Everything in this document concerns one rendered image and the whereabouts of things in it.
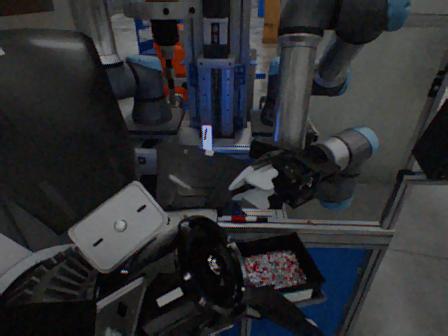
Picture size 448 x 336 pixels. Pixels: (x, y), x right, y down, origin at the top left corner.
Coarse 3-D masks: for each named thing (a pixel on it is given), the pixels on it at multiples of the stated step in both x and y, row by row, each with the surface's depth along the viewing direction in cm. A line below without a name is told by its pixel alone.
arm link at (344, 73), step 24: (336, 0) 54; (360, 0) 54; (384, 0) 53; (408, 0) 53; (336, 24) 58; (360, 24) 57; (384, 24) 57; (336, 48) 73; (360, 48) 71; (336, 72) 84
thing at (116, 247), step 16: (128, 192) 32; (144, 192) 33; (96, 208) 31; (112, 208) 32; (128, 208) 32; (144, 208) 33; (160, 208) 33; (80, 224) 31; (96, 224) 31; (112, 224) 31; (128, 224) 32; (144, 224) 32; (160, 224) 33; (80, 240) 30; (96, 240) 31; (112, 240) 31; (128, 240) 32; (144, 240) 32; (96, 256) 31; (112, 256) 31; (128, 256) 31
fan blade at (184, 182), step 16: (160, 144) 61; (176, 144) 62; (160, 160) 56; (176, 160) 57; (192, 160) 57; (208, 160) 58; (224, 160) 60; (240, 160) 63; (160, 176) 52; (176, 176) 52; (192, 176) 51; (208, 176) 51; (224, 176) 52; (160, 192) 48; (176, 192) 47; (192, 192) 47; (208, 192) 47; (224, 192) 47; (176, 208) 43; (192, 208) 43; (208, 208) 43
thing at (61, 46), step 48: (48, 48) 34; (0, 96) 30; (48, 96) 32; (96, 96) 34; (0, 144) 29; (48, 144) 31; (96, 144) 32; (0, 192) 29; (48, 192) 30; (96, 192) 31
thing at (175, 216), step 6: (180, 210) 43; (186, 210) 43; (192, 210) 43; (198, 210) 43; (204, 210) 43; (210, 210) 43; (216, 210) 43; (168, 216) 43; (174, 216) 42; (180, 216) 42; (210, 216) 42; (216, 216) 41; (174, 222) 41; (162, 228) 40; (156, 234) 39
